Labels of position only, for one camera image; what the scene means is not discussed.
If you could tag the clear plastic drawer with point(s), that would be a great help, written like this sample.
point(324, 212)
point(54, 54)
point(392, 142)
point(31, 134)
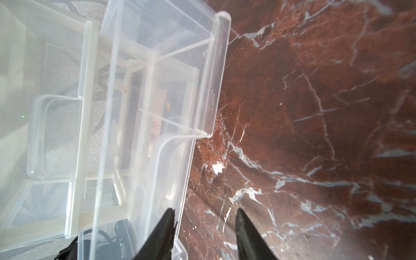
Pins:
point(61, 115)
point(159, 77)

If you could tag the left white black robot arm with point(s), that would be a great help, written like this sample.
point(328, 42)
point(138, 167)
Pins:
point(109, 247)

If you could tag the white plastic drawer organizer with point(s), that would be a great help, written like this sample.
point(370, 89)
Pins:
point(29, 208)

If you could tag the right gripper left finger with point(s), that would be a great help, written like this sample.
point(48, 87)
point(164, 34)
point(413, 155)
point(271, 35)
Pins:
point(160, 243)

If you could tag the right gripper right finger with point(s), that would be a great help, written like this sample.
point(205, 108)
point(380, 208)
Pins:
point(250, 244)

